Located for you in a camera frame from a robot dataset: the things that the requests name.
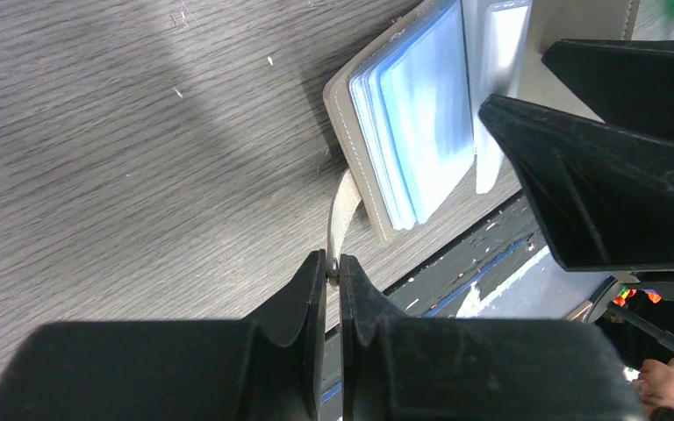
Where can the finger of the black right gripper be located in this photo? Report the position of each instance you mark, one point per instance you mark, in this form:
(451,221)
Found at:
(625,83)
(602,195)

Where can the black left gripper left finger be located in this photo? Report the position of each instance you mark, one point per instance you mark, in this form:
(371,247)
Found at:
(265,366)

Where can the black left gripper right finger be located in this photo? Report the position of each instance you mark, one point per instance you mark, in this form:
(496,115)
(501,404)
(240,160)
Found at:
(397,367)

